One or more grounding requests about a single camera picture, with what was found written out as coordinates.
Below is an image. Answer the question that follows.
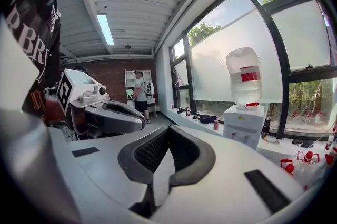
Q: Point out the white window sill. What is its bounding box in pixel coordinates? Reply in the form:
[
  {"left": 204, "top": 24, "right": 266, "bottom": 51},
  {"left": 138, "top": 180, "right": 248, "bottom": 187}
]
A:
[{"left": 168, "top": 108, "right": 337, "bottom": 161}]

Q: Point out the small clear bottle red label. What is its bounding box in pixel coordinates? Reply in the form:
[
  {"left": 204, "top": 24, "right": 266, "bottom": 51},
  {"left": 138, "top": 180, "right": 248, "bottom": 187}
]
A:
[{"left": 324, "top": 133, "right": 336, "bottom": 151}]

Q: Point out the large clear water jug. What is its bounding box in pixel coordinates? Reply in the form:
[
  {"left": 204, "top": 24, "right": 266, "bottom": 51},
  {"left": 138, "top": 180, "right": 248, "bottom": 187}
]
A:
[{"left": 226, "top": 46, "right": 263, "bottom": 111}]

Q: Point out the white shelf unit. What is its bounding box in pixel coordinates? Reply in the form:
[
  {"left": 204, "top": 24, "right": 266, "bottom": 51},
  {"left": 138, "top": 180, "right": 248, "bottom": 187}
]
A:
[{"left": 124, "top": 69, "right": 154, "bottom": 106}]

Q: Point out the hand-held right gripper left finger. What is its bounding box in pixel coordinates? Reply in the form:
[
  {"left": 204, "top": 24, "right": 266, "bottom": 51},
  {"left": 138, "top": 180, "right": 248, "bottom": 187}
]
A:
[{"left": 48, "top": 125, "right": 170, "bottom": 224}]

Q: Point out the white backpack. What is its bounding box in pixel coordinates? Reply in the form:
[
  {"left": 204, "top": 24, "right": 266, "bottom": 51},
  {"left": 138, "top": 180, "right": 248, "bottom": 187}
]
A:
[{"left": 143, "top": 81, "right": 155, "bottom": 96}]

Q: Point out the black bag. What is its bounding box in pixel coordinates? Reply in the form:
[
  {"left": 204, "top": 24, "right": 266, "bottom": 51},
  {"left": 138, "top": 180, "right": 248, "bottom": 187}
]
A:
[{"left": 198, "top": 115, "right": 218, "bottom": 125}]

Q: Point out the person's left forearm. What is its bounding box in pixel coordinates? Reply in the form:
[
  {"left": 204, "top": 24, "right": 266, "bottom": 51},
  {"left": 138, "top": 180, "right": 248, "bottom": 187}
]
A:
[{"left": 45, "top": 98, "right": 66, "bottom": 123}]

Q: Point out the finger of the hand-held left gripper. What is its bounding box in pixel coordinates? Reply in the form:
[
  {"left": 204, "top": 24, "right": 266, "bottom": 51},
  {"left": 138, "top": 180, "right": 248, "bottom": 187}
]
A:
[
  {"left": 85, "top": 104, "right": 146, "bottom": 137},
  {"left": 101, "top": 99, "right": 144, "bottom": 117}
]

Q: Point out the white water dispenser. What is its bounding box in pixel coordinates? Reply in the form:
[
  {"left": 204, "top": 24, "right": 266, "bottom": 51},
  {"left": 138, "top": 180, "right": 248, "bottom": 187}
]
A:
[{"left": 223, "top": 104, "right": 266, "bottom": 150}]

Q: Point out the black window frame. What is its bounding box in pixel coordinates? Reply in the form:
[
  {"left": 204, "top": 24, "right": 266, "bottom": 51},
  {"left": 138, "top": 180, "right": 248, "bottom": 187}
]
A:
[{"left": 168, "top": 0, "right": 337, "bottom": 140}]

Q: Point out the black cloth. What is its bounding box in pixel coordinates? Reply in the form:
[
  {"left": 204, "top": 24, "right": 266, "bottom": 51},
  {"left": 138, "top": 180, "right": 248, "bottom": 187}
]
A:
[{"left": 292, "top": 137, "right": 314, "bottom": 149}]

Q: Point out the long ceiling light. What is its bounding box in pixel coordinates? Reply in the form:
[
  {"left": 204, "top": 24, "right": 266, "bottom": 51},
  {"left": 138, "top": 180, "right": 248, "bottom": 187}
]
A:
[{"left": 96, "top": 13, "right": 115, "bottom": 46}]

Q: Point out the black thermos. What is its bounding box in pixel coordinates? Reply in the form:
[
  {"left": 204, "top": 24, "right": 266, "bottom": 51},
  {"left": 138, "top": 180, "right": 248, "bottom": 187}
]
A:
[{"left": 261, "top": 116, "right": 272, "bottom": 140}]

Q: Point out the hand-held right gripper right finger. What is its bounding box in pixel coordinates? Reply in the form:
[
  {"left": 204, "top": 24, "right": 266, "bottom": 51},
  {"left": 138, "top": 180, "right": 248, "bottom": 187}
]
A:
[{"left": 154, "top": 125, "right": 318, "bottom": 224}]

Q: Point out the clear empty bottle red handle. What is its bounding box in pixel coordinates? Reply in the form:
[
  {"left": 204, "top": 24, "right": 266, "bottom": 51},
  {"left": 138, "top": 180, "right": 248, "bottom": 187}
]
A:
[
  {"left": 280, "top": 158, "right": 297, "bottom": 179},
  {"left": 324, "top": 147, "right": 337, "bottom": 166},
  {"left": 296, "top": 150, "right": 321, "bottom": 174}
]

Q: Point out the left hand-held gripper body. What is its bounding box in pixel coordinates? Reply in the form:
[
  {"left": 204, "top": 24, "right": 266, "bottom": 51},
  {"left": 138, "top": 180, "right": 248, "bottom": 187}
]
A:
[{"left": 56, "top": 68, "right": 111, "bottom": 140}]

